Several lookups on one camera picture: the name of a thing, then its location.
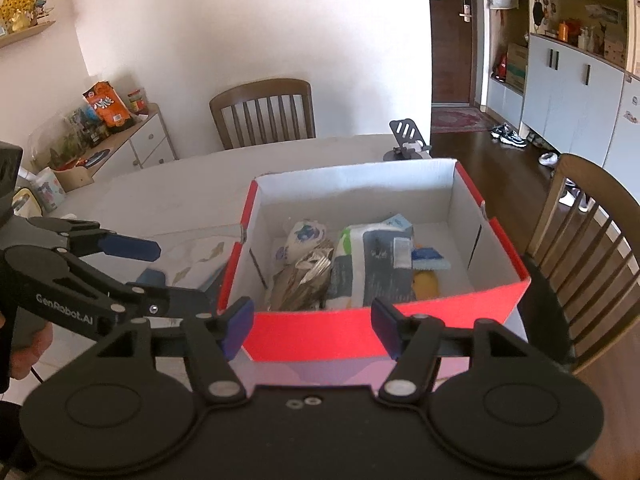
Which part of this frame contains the white drawer sideboard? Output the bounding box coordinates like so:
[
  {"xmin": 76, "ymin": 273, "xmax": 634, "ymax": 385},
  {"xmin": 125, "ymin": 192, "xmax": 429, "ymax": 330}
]
[{"xmin": 65, "ymin": 103, "xmax": 179, "ymax": 183}]

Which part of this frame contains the silver foil packet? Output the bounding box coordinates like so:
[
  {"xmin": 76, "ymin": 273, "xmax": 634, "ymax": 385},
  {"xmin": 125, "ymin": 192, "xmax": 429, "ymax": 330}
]
[{"xmin": 295, "ymin": 247, "xmax": 335, "ymax": 286}]

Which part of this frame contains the brown slatted wooden chair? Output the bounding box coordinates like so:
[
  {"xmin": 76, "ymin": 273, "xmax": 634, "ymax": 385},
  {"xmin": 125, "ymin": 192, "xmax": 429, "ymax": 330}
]
[{"xmin": 209, "ymin": 78, "xmax": 317, "ymax": 151}]

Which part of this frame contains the wooden wall shelf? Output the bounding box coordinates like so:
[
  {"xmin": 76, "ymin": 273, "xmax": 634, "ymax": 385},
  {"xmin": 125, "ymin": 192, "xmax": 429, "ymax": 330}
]
[{"xmin": 0, "ymin": 0, "xmax": 57, "ymax": 48}]

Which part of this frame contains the white cabinet with magnets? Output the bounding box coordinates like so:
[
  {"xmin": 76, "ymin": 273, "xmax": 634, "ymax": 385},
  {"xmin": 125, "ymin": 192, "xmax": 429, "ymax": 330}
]
[{"xmin": 602, "ymin": 72, "xmax": 640, "ymax": 193}]

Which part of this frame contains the brown crinkled packet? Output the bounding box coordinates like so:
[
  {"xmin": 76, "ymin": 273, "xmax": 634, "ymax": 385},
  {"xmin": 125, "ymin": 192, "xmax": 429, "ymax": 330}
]
[{"xmin": 265, "ymin": 266, "xmax": 328, "ymax": 312}]

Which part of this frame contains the person's left hand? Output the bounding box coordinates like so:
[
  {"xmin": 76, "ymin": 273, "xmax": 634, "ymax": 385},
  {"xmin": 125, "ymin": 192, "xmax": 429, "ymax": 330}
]
[{"xmin": 9, "ymin": 319, "xmax": 55, "ymax": 382}]

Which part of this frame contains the brown wooden door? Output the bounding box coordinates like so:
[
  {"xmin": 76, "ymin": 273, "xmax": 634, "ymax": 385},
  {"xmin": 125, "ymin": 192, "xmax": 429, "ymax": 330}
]
[{"xmin": 430, "ymin": 0, "xmax": 483, "ymax": 108}]

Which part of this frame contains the black seat cushion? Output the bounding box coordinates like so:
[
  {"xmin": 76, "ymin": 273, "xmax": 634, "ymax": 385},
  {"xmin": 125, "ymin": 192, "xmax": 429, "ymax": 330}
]
[{"xmin": 520, "ymin": 255, "xmax": 576, "ymax": 366}]

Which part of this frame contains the red cardboard box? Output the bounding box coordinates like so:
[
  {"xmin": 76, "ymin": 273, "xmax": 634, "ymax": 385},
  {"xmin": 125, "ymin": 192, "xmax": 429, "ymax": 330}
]
[{"xmin": 216, "ymin": 158, "xmax": 532, "ymax": 363}]

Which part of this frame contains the white bag with blue print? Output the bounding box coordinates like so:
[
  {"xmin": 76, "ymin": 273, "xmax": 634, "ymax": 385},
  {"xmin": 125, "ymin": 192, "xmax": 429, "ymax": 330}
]
[{"xmin": 274, "ymin": 217, "xmax": 327, "ymax": 266}]

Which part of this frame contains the blue white packet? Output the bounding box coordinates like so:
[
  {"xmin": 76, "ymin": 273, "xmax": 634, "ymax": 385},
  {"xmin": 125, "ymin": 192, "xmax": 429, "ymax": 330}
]
[{"xmin": 412, "ymin": 246, "xmax": 451, "ymax": 271}]

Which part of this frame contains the grey-blue cabinet with black handles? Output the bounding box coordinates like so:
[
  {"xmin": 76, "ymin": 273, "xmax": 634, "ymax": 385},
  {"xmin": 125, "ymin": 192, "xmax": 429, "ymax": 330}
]
[{"xmin": 520, "ymin": 34, "xmax": 626, "ymax": 173}]

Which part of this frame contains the cardboard carton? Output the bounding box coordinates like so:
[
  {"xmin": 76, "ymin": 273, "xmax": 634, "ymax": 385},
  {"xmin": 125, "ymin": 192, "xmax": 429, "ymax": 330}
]
[{"xmin": 505, "ymin": 42, "xmax": 529, "ymax": 92}]

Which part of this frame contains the grey phone stand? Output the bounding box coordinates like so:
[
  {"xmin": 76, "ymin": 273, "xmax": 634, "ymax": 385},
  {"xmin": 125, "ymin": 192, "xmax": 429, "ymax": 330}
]
[{"xmin": 382, "ymin": 118, "xmax": 432, "ymax": 162}]

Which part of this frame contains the yellow toy duck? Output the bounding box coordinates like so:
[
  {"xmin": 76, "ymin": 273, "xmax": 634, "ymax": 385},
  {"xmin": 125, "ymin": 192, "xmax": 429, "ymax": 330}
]
[{"xmin": 412, "ymin": 270, "xmax": 441, "ymax": 301}]

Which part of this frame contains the light wooden chair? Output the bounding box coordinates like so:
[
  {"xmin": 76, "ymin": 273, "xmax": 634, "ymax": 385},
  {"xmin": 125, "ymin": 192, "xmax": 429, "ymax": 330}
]
[{"xmin": 525, "ymin": 154, "xmax": 640, "ymax": 373}]

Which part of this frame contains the white desktop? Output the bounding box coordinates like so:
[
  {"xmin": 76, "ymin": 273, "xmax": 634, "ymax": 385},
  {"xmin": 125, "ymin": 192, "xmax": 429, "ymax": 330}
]
[{"xmin": 15, "ymin": 132, "xmax": 526, "ymax": 396}]

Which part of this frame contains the glass dome with plants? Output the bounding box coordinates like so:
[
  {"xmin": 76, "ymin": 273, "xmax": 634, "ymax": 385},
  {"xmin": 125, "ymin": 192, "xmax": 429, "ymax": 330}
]
[{"xmin": 27, "ymin": 112, "xmax": 88, "ymax": 171}]

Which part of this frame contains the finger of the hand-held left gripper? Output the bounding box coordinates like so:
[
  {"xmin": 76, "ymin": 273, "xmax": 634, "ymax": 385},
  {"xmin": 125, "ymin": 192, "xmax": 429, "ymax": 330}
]
[
  {"xmin": 15, "ymin": 215, "xmax": 162, "ymax": 262},
  {"xmin": 120, "ymin": 282, "xmax": 212, "ymax": 321}
]

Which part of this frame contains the low grey shoe cabinet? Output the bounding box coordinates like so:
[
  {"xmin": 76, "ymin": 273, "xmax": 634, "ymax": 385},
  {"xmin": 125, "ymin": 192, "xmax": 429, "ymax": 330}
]
[{"xmin": 486, "ymin": 77, "xmax": 526, "ymax": 117}]

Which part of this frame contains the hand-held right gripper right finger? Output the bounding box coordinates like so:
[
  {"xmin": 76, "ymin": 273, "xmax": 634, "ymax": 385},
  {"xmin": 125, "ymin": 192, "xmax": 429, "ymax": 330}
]
[{"xmin": 370, "ymin": 296, "xmax": 528, "ymax": 406}]

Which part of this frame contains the white printed container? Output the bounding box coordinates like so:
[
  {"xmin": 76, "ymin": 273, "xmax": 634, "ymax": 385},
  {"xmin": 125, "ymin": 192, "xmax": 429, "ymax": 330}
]
[{"xmin": 32, "ymin": 167, "xmax": 66, "ymax": 211}]

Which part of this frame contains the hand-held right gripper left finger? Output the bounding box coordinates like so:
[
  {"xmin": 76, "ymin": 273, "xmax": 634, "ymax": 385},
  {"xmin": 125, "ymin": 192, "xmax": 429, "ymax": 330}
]
[{"xmin": 97, "ymin": 296, "xmax": 256, "ymax": 406}]

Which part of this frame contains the pair of dark sneakers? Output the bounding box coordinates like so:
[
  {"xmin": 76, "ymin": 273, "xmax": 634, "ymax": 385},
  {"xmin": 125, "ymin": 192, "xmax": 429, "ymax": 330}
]
[{"xmin": 491, "ymin": 123, "xmax": 528, "ymax": 148}]

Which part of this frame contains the orange snack bag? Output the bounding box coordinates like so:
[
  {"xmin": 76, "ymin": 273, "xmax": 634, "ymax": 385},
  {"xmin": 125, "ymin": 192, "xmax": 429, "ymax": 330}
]
[{"xmin": 82, "ymin": 81, "xmax": 132, "ymax": 128}]

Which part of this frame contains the red patterned rug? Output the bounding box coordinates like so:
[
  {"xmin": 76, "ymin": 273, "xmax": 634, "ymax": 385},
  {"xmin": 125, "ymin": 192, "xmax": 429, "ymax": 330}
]
[{"xmin": 431, "ymin": 108, "xmax": 493, "ymax": 133}]

